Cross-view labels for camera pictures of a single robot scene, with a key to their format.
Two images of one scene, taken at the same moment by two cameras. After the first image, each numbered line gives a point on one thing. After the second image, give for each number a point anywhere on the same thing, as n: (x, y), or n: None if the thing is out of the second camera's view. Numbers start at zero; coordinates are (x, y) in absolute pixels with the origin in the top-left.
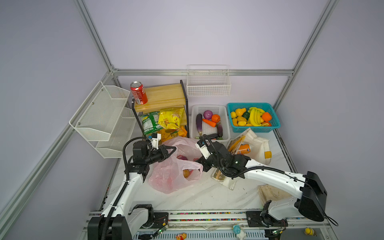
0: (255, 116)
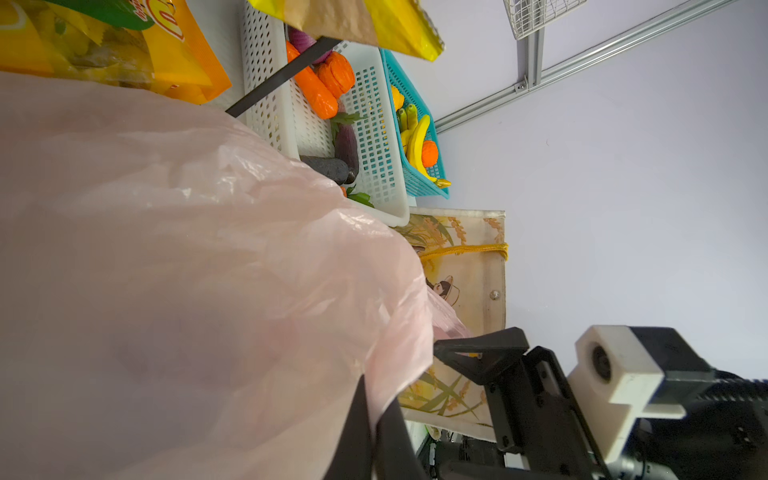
0: (413, 131)
